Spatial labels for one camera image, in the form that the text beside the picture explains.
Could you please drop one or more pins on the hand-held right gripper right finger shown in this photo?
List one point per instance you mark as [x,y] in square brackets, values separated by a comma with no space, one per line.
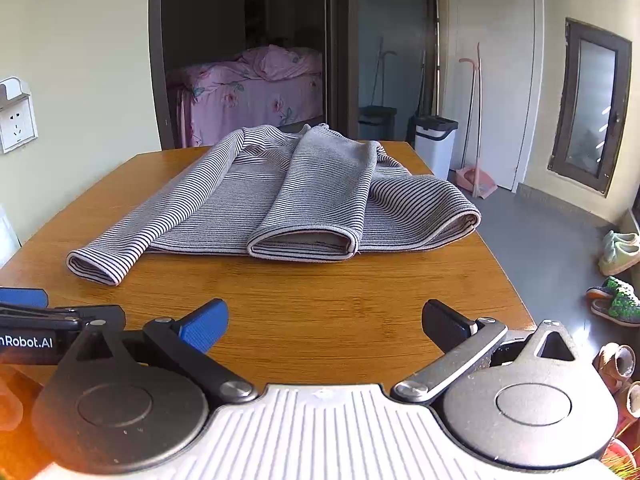
[445,322]

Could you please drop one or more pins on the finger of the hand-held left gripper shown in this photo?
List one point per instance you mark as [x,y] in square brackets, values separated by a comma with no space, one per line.
[40,317]
[22,297]

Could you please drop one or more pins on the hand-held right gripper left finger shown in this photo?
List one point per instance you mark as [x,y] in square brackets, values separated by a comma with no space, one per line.
[205,322]

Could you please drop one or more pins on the striped knit sweater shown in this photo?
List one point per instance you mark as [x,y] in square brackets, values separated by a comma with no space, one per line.
[310,195]

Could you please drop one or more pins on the pink dustpan and broom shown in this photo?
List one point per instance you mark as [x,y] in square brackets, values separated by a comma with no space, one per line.
[470,177]

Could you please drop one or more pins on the white trash bin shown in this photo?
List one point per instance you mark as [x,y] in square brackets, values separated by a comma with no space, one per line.
[435,152]

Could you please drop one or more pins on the tan shoe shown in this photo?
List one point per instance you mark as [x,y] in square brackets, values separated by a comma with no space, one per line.
[631,405]
[612,365]

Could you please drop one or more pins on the green patterned sneaker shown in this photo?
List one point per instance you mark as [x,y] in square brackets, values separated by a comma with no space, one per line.
[620,290]
[620,312]

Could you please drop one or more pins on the light green sneaker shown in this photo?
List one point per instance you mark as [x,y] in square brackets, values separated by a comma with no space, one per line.
[625,240]
[620,260]

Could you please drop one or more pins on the bed with pink floral bedding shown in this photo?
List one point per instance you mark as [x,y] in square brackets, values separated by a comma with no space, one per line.
[250,95]

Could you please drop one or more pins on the white door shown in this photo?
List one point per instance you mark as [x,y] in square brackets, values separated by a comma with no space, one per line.
[505,85]

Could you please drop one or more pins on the brown framed window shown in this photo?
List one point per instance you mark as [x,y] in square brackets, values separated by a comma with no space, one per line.
[590,105]

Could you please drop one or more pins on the white wall socket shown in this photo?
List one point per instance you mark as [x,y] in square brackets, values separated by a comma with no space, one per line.
[17,127]

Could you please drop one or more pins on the brown sliding door frame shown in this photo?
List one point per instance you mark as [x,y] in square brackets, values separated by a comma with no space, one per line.
[342,60]

